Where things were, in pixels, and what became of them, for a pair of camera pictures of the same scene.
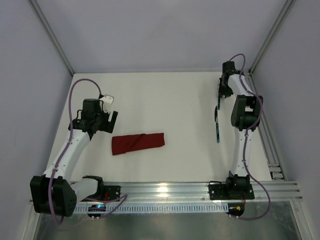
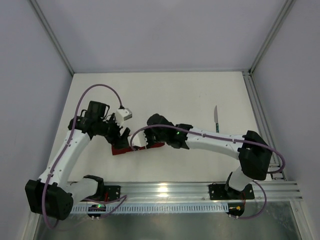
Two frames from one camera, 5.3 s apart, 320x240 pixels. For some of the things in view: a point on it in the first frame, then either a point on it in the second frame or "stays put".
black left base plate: (109, 192) stays put
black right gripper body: (221, 90) to (150, 136)
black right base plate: (220, 192) stays put
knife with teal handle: (216, 120) stays put
